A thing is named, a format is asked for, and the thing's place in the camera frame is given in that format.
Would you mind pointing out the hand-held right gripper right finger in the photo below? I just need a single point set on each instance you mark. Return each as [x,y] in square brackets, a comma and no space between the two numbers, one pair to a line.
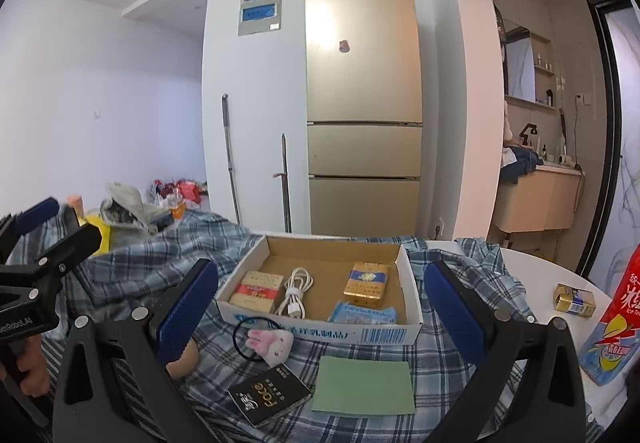
[457,318]

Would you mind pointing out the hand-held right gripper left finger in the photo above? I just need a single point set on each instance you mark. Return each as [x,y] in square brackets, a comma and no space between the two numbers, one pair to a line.
[187,315]

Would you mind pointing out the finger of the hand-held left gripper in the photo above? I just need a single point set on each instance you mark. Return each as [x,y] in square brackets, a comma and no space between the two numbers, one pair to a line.
[37,213]
[70,250]

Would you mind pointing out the beige round vented case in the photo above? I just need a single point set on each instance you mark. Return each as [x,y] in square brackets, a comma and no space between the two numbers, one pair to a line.
[184,362]

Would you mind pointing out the red and gold cigarette pack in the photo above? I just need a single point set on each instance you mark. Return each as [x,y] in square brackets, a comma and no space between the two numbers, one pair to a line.
[256,292]

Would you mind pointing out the blue tissue pack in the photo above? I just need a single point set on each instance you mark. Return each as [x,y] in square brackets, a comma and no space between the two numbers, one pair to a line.
[362,314]

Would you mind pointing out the blue and gold cigarette pack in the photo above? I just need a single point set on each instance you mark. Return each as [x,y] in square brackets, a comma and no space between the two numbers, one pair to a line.
[366,284]

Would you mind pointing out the black booklet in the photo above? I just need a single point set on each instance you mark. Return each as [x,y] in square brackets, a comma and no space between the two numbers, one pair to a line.
[270,395]

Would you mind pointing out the green card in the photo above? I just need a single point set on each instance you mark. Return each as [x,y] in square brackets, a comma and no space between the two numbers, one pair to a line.
[362,385]

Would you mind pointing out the shallow cardboard box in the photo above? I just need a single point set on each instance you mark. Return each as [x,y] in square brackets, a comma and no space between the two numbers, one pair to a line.
[330,288]

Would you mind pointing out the person's left hand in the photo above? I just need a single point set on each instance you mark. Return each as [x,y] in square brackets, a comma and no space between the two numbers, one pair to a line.
[32,365]

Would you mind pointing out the yellow packet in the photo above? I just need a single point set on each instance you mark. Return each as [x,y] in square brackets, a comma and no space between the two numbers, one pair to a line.
[102,235]

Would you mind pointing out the peach tube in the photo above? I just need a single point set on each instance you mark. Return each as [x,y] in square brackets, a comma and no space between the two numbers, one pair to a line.
[75,205]

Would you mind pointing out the blue plaid shirt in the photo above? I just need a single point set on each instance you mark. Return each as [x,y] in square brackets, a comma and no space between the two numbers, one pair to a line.
[150,263]

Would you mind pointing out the crumpled grey plastic bag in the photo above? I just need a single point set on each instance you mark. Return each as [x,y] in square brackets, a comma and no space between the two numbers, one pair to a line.
[130,208]

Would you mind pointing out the open gold cigarette pack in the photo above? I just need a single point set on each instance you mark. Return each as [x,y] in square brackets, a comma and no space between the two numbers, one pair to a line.
[575,301]

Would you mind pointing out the pile of red bags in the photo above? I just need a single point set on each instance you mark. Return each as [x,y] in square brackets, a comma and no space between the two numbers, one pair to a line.
[180,193]

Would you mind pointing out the wooden vanity cabinet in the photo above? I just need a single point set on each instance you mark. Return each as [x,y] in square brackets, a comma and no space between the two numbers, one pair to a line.
[537,198]

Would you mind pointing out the red iced tea bottle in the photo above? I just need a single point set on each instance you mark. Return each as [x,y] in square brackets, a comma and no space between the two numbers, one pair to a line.
[617,323]

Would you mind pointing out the pink broom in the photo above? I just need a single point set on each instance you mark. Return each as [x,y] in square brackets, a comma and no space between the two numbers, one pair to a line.
[285,183]

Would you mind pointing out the blue clothes heap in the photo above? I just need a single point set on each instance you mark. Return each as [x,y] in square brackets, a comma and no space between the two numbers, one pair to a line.
[522,165]

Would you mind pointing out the white hair dryer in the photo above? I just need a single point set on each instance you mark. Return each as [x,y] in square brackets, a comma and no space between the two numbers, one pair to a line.
[566,160]

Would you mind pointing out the black faucet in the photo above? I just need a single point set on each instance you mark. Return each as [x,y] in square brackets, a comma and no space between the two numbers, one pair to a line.
[527,133]

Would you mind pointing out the gold refrigerator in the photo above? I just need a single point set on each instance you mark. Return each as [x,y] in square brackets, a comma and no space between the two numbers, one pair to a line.
[362,98]

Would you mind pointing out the bathroom mirror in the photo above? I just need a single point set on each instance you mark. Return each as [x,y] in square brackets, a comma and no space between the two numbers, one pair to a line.
[519,68]

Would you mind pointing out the fridge magnet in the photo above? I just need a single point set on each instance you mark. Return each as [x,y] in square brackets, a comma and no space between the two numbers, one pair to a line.
[344,46]

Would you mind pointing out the black door frame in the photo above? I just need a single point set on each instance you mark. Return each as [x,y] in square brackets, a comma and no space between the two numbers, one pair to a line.
[602,133]

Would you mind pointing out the wall shelf with bottles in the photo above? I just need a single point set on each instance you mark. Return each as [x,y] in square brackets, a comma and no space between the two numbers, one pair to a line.
[544,70]

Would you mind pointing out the grey wall electrical panel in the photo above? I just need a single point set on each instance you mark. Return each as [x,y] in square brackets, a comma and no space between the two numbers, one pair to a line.
[260,5]

